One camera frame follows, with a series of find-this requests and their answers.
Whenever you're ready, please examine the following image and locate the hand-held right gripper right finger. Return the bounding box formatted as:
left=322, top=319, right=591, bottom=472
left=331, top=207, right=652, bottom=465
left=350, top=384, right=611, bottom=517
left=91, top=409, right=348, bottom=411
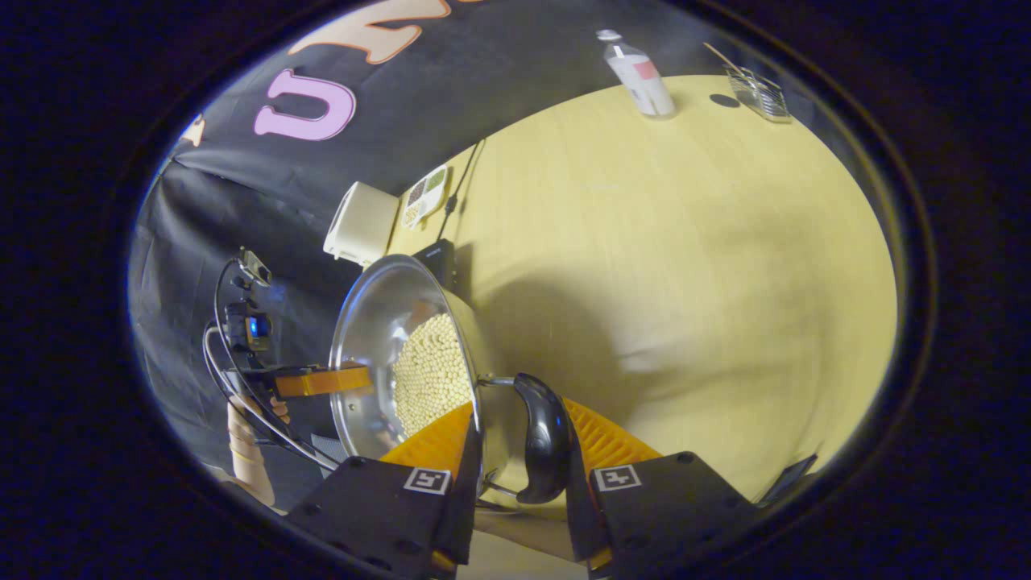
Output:
left=561, top=397, right=758, bottom=577

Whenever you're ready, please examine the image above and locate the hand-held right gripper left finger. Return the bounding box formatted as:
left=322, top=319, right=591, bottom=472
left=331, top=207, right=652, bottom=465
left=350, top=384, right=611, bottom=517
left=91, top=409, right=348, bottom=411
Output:
left=286, top=400, right=484, bottom=577

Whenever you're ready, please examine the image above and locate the stainless steel pot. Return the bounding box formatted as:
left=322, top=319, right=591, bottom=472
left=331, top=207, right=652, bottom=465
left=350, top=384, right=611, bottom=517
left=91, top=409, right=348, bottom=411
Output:
left=329, top=254, right=574, bottom=506

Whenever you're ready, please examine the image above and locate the pile of yellow soybeans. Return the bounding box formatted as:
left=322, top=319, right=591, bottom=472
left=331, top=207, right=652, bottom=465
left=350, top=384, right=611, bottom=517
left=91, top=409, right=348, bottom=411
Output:
left=392, top=313, right=474, bottom=438

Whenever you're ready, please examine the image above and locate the black induction cooktop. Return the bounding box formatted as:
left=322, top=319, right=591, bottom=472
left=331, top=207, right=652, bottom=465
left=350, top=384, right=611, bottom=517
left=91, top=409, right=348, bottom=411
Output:
left=412, top=239, right=457, bottom=291

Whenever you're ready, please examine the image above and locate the white divided bean dish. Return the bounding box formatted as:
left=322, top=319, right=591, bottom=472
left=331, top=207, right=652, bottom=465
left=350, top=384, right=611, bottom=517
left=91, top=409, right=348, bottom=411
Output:
left=400, top=165, right=449, bottom=230

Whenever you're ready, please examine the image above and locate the black rectangular device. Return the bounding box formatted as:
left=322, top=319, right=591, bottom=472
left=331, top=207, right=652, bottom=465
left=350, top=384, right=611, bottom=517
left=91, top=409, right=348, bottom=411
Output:
left=761, top=454, right=819, bottom=507

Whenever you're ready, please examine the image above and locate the small bottle with pink label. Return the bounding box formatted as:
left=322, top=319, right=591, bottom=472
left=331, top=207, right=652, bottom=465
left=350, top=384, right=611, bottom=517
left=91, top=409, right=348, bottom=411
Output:
left=596, top=29, right=677, bottom=120

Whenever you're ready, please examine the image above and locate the small ribbed glass jar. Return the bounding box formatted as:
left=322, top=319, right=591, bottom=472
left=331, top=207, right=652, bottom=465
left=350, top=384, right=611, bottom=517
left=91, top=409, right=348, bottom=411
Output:
left=725, top=66, right=794, bottom=123

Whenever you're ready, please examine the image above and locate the thin wooden stick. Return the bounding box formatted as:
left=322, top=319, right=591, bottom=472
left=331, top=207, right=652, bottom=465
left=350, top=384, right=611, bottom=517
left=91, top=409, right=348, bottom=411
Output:
left=703, top=42, right=746, bottom=77

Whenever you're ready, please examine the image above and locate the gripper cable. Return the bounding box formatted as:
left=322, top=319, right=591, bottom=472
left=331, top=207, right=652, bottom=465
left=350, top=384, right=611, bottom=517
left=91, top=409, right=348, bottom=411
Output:
left=201, top=258, right=339, bottom=472

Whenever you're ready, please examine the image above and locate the black power cable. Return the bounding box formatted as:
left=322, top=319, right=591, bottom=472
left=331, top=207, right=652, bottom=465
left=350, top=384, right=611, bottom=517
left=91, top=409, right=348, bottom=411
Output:
left=437, top=139, right=487, bottom=240

